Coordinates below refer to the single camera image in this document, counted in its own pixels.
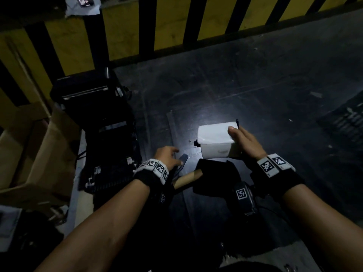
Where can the person's left hand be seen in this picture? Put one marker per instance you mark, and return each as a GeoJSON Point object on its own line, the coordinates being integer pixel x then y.
{"type": "Point", "coordinates": [164, 157]}

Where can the person's right hand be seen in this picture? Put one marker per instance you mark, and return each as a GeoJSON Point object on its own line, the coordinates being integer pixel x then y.
{"type": "Point", "coordinates": [249, 145]}

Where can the person's left thumb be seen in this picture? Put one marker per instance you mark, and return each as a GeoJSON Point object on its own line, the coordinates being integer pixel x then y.
{"type": "Point", "coordinates": [177, 162]}

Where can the person's right thumb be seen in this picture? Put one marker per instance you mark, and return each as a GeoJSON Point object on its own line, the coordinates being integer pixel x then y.
{"type": "Point", "coordinates": [233, 133]}

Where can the dark tool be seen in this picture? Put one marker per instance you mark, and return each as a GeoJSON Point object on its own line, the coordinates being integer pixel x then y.
{"type": "Point", "coordinates": [181, 164]}

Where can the white box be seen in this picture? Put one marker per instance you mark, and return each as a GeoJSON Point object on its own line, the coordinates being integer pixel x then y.
{"type": "Point", "coordinates": [215, 141]}

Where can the person's left forearm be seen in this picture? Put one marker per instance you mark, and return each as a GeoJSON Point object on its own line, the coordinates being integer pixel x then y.
{"type": "Point", "coordinates": [105, 226]}

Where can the person's right forearm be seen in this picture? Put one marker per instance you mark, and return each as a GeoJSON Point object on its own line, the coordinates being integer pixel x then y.
{"type": "Point", "coordinates": [326, 223]}

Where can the black wristband with markers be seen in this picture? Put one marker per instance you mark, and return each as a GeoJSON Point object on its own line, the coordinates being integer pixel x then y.
{"type": "Point", "coordinates": [151, 174]}
{"type": "Point", "coordinates": [273, 172]}

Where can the black cloth pouch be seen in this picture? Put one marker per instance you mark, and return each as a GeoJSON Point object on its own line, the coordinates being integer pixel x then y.
{"type": "Point", "coordinates": [215, 178]}

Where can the black label printer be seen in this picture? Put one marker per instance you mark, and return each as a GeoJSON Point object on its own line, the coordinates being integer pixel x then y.
{"type": "Point", "coordinates": [96, 124]}

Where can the dark plastic crate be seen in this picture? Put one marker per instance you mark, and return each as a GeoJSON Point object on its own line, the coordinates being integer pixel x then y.
{"type": "Point", "coordinates": [344, 123]}

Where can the yellow black striped barrier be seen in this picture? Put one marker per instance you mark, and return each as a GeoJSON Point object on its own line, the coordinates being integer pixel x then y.
{"type": "Point", "coordinates": [141, 28]}

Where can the brown cardboard box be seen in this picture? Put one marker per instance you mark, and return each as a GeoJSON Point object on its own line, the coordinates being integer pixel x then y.
{"type": "Point", "coordinates": [34, 150]}

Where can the smartphone with lit screen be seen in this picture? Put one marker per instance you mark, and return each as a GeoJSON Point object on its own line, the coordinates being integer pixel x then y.
{"type": "Point", "coordinates": [85, 0]}

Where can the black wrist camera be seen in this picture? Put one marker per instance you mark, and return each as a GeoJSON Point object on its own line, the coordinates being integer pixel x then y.
{"type": "Point", "coordinates": [244, 198]}

